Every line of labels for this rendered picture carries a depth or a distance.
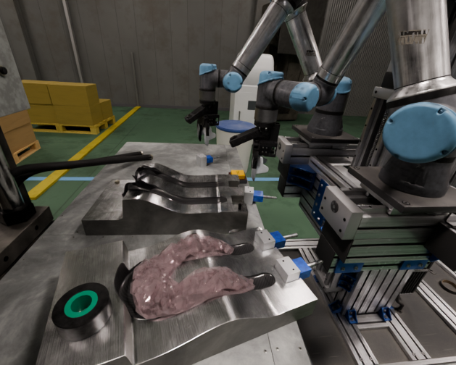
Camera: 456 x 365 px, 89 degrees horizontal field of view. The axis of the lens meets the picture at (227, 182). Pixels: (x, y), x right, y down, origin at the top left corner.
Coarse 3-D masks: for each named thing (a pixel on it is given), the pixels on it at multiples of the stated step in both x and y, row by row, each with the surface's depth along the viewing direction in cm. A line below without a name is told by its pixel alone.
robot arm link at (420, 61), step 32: (416, 0) 40; (416, 32) 41; (448, 32) 41; (416, 64) 42; (448, 64) 41; (416, 96) 42; (448, 96) 40; (384, 128) 46; (416, 128) 43; (448, 128) 39; (416, 160) 45
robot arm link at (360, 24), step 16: (368, 0) 56; (384, 0) 55; (352, 16) 59; (368, 16) 57; (352, 32) 60; (368, 32) 59; (336, 48) 64; (352, 48) 62; (336, 64) 65; (320, 80) 69; (336, 80) 68; (320, 96) 69
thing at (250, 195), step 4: (244, 188) 92; (248, 188) 92; (252, 188) 92; (244, 192) 90; (248, 192) 90; (252, 192) 90; (256, 192) 93; (260, 192) 93; (244, 196) 90; (248, 196) 90; (252, 196) 90; (256, 196) 90; (260, 196) 90; (264, 196) 92; (268, 196) 92; (272, 196) 92; (244, 200) 91; (248, 200) 91; (252, 200) 91; (256, 200) 91; (260, 200) 91
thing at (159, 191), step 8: (144, 168) 83; (152, 168) 83; (136, 176) 76; (160, 176) 84; (168, 176) 85; (128, 184) 72; (136, 184) 75; (144, 184) 74; (152, 184) 75; (176, 184) 83; (184, 184) 87; (192, 184) 87; (200, 184) 87; (208, 184) 88; (216, 184) 88; (224, 184) 87; (152, 192) 72; (160, 192) 75; (168, 192) 76; (176, 200) 76; (184, 200) 77; (192, 200) 78; (200, 200) 78; (208, 200) 78; (216, 200) 78; (224, 200) 78
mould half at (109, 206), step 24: (168, 168) 90; (120, 192) 83; (144, 192) 70; (192, 192) 82; (216, 192) 82; (240, 192) 82; (96, 216) 70; (120, 216) 71; (144, 216) 70; (168, 216) 70; (192, 216) 71; (216, 216) 72; (240, 216) 73
